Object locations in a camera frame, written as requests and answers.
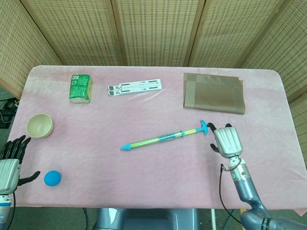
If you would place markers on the green carton box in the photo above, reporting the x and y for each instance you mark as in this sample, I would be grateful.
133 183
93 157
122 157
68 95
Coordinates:
80 88

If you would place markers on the clear tube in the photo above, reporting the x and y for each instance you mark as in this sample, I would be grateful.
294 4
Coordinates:
168 138

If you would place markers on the brown folded cloth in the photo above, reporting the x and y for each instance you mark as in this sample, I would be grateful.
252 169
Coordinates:
213 95

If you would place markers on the pink table cloth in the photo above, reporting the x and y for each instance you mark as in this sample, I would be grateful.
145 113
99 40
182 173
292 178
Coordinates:
144 172

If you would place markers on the grey robot torso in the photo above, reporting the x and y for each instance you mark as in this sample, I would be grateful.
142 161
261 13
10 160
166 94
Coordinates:
148 219

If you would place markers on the blue ball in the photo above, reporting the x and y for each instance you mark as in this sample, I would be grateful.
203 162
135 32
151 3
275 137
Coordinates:
52 178

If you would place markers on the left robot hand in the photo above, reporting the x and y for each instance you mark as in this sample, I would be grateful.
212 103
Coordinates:
8 172

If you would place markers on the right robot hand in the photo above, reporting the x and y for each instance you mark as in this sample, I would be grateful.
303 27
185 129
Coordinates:
227 141

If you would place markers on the white table leg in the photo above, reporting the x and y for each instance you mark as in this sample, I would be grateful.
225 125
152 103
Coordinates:
212 219

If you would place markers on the black devices on floor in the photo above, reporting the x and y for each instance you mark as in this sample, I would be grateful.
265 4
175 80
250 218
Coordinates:
8 106

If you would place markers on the beige bowl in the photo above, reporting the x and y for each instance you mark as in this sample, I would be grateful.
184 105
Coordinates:
39 125

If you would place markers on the white folding laptop stand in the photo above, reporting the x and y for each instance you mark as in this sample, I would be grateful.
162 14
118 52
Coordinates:
136 86

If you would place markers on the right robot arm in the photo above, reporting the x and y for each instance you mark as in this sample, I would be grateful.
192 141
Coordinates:
247 189

